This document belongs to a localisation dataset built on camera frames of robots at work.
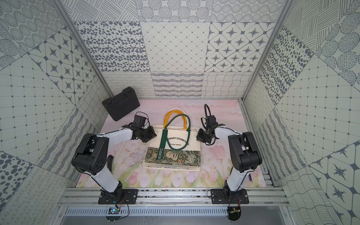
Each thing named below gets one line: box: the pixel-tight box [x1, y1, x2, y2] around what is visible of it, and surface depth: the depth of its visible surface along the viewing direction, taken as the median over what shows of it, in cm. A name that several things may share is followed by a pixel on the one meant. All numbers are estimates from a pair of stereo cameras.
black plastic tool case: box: [101, 86, 141, 122], surface depth 101 cm
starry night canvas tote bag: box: [142, 156, 202, 172], surface depth 85 cm
